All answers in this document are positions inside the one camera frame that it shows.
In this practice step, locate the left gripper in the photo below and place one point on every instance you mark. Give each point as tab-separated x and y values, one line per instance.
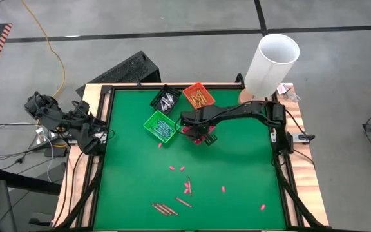
82	117

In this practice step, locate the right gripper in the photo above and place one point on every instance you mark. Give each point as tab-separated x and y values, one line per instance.
198	119

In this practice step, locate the blue crayon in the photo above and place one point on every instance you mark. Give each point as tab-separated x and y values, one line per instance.
159	129
168	127
161	132
164	123
163	126

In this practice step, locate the yellow crayon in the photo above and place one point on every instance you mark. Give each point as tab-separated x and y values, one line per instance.
203	97
194	98
198	97
195	103
201	100
199	103

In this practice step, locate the pile of grey crayons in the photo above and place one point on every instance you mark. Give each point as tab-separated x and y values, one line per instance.
163	104

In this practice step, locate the brown crayon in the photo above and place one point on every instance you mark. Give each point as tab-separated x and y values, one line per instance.
163	209
183	202
158	209
169	209
189	186

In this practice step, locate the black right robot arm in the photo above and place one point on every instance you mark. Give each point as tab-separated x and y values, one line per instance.
253	111

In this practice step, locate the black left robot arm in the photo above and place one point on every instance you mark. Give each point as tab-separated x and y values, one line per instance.
50	117

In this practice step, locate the red plastic basket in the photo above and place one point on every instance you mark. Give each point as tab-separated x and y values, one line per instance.
187	130

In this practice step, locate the orange plastic basket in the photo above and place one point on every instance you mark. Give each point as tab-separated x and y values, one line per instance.
209	102

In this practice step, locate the black plastic basket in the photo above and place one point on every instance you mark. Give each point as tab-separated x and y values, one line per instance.
176	96

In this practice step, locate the green plastic basket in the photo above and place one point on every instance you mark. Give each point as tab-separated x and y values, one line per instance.
150	124

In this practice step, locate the green table mat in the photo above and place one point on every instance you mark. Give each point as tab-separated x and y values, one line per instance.
253	180

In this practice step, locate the black floor beam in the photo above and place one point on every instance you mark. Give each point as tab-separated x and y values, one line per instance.
24	182

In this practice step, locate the white shade wooden lamp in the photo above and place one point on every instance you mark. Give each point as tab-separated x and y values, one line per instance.
269	71

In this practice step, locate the pinkish paper packet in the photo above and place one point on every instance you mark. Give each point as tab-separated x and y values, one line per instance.
283	88

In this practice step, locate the clear plastic wrapper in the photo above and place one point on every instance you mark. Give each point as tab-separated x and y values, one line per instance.
291	96

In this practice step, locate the gray adapter box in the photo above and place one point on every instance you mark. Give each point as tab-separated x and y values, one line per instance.
303	138

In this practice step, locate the black furniture foot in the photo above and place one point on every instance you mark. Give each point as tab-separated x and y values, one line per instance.
40	219

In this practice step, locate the black table frame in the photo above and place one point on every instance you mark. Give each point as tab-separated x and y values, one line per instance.
130	87

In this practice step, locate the black frame bracket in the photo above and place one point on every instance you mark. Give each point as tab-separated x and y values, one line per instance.
239	80

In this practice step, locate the black diagonal frame strut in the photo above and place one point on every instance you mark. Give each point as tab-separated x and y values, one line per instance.
82	199
296	199

